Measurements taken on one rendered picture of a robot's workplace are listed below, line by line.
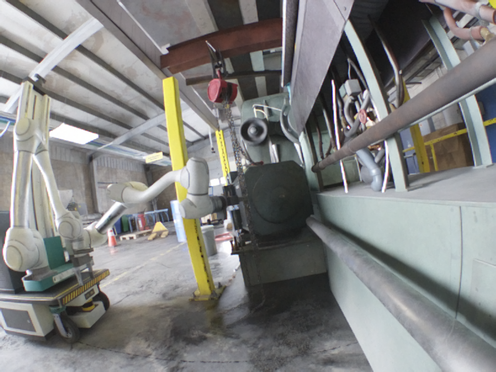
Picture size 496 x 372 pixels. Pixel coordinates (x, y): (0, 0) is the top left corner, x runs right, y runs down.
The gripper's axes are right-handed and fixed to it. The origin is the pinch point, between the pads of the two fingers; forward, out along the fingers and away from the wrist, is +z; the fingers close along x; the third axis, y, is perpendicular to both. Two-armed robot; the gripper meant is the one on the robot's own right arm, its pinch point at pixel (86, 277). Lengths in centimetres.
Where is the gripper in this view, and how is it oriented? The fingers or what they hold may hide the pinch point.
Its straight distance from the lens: 142.5
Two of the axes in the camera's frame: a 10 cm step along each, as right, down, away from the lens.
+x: 1.4, -0.8, -9.9
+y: -9.7, 1.9, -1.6
